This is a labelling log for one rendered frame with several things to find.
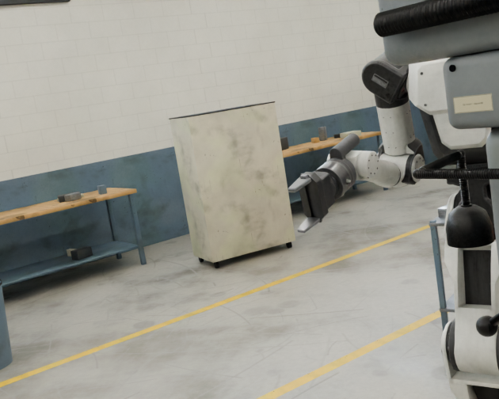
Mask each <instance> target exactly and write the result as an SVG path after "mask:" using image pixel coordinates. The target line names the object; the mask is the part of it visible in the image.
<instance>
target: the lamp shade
mask: <svg viewBox="0 0 499 399"><path fill-rule="evenodd" d="M446 235H447V242H448V246H450V247H453V248H461V249H466V248H476V247H481V246H485V245H489V244H491V243H493V242H494V236H493V224H492V222H491V220H490V218H489V215H488V213H487V211H486V209H484V208H482V207H479V206H478V205H476V204H472V203H471V204H470V205H462V204H461V205H460V206H458V207H456V208H455V209H453V210H452V211H451V212H450V213H449V214H448V220H447V224H446Z"/></svg>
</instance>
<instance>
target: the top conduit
mask: <svg viewBox="0 0 499 399"><path fill-rule="evenodd" d="M497 12H499V0H427V1H423V2H418V3H415V4H412V5H408V6H403V7H399V8H396V9H390V10H387V11H383V12H380V13H377V14H376V15H375V18H374V21H373V26H374V30H375V32H376V33H377V35H379V36H381V37H385V36H392V35H395V34H396V35H397V34H401V33H404V32H411V31H415V30H418V29H425V28H429V27H432V26H437V25H443V24H447V23H452V22H455V21H461V20H464V19H468V18H472V17H480V16H484V15H488V14H490V13H491V14H492V13H497Z"/></svg>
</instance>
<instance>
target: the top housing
mask: <svg viewBox="0 0 499 399"><path fill-rule="evenodd" d="M423 1H427V0H378V2H379V12H383V11H387V10H392V9H396V8H399V7H403V6H408V5H412V4H415V3H418V2H423ZM383 45H384V51H385V55H386V58H387V60H388V61H389V62H390V63H392V64H394V65H398V66H403V65H408V64H413V63H423V62H428V61H433V60H438V59H448V58H452V57H455V56H460V55H469V54H474V53H479V52H484V51H492V50H497V49H499V12H497V13H492V14H491V13H490V14H488V15H484V16H480V17H472V18H468V19H464V20H461V21H455V22H452V23H447V24H443V25H437V26H432V27H429V28H423V29H418V30H415V31H411V32H404V33H401V34H397V35H396V34H395V35H392V36H385V37H383Z"/></svg>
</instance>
